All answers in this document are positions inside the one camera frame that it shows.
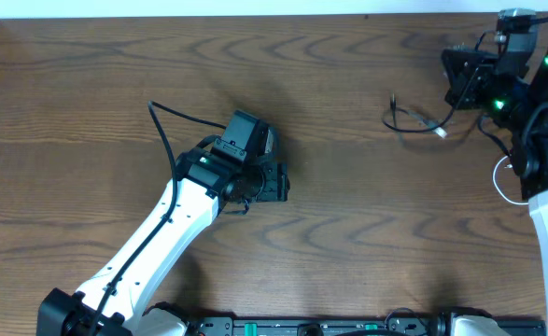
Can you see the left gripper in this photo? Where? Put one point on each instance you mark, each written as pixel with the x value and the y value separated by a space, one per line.
pixel 277 182

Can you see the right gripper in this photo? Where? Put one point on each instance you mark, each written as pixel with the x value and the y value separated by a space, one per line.
pixel 460 75

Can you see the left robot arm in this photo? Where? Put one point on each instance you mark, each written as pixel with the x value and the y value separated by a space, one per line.
pixel 115 301

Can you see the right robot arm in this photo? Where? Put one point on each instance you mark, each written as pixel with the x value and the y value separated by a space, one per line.
pixel 522 109

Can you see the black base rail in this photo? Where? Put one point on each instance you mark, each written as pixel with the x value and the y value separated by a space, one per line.
pixel 402 321

